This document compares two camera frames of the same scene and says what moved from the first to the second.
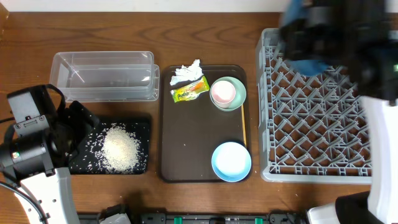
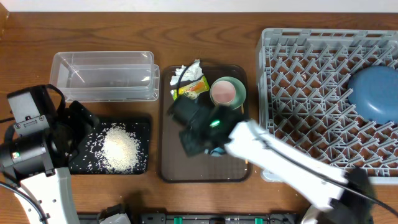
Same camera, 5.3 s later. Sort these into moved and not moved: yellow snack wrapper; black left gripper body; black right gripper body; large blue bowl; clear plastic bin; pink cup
Moved: large blue bowl; black right gripper body
Not moved: pink cup; clear plastic bin; yellow snack wrapper; black left gripper body
